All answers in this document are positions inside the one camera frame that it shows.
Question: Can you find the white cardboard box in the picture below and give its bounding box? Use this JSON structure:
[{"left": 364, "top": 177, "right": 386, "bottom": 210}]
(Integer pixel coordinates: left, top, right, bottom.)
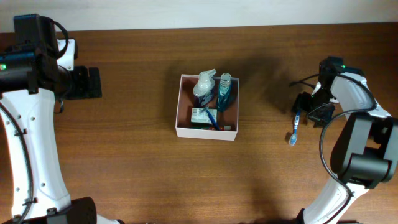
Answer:
[{"left": 175, "top": 75, "right": 239, "bottom": 141}]

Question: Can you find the green red toothpaste tube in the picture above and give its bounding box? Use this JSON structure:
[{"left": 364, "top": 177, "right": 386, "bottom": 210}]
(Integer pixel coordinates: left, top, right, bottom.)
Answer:
[{"left": 192, "top": 126, "right": 231, "bottom": 131}]

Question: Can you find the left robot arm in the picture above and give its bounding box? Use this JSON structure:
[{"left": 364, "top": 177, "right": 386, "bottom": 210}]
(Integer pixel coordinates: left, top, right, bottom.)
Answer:
[{"left": 1, "top": 14, "right": 109, "bottom": 223}]

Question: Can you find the teal mouthwash bottle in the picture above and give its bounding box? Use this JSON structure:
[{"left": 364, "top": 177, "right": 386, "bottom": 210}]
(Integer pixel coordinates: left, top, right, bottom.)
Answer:
[{"left": 216, "top": 73, "right": 233, "bottom": 112}]

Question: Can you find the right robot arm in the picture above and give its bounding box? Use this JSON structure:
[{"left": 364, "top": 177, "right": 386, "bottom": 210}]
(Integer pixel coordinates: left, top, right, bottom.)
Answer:
[{"left": 289, "top": 56, "right": 397, "bottom": 223}]

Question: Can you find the blue white toothbrush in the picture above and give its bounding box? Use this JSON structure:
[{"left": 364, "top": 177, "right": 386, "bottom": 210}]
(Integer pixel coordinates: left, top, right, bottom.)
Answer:
[{"left": 289, "top": 111, "right": 300, "bottom": 146}]

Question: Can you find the blue disposable razor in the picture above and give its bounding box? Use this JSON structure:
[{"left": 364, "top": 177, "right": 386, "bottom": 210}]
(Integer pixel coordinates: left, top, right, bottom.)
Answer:
[{"left": 200, "top": 107, "right": 220, "bottom": 131}]

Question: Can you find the green white soap box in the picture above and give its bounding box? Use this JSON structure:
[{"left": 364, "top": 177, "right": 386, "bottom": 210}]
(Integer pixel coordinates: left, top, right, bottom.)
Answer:
[{"left": 190, "top": 108, "right": 218, "bottom": 125}]

